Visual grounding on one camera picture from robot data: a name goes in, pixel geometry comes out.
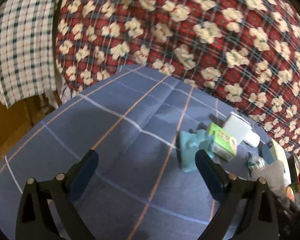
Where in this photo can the clear bag with cotton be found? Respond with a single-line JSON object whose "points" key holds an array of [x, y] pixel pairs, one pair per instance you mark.
{"points": [[274, 174]]}

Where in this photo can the green white checked cloth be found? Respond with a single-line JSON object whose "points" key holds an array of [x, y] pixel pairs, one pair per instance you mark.
{"points": [[27, 65]]}

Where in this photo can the green white tissue pack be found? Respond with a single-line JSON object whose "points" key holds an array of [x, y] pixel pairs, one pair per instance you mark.
{"points": [[224, 145]]}

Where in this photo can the white sponge block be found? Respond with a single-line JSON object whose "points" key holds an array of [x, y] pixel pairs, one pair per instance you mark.
{"points": [[237, 126]]}

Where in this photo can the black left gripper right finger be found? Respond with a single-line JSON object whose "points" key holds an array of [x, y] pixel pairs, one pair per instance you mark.
{"points": [[259, 220]]}

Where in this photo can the round silver metal tin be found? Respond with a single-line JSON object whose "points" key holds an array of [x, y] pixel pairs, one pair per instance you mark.
{"points": [[294, 167]]}

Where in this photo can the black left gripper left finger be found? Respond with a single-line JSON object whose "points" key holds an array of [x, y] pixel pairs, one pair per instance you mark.
{"points": [[34, 219]]}

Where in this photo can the red plaid teddy bear blanket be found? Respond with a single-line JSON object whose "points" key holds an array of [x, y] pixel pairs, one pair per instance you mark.
{"points": [[244, 52]]}

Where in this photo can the white gauze roll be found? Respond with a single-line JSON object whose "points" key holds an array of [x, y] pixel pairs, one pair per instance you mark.
{"points": [[252, 139]]}

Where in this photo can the blue checked tablecloth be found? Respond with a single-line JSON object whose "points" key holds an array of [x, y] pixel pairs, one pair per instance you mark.
{"points": [[131, 119]]}

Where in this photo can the cotton swab plastic bag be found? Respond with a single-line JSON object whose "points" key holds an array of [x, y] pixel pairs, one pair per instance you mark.
{"points": [[255, 162]]}

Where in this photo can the teal blue cloth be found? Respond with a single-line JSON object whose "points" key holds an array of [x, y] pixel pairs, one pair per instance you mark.
{"points": [[190, 144]]}

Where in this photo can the yellow patterned tissue box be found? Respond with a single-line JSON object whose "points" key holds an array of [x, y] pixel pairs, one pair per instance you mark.
{"points": [[272, 151]]}

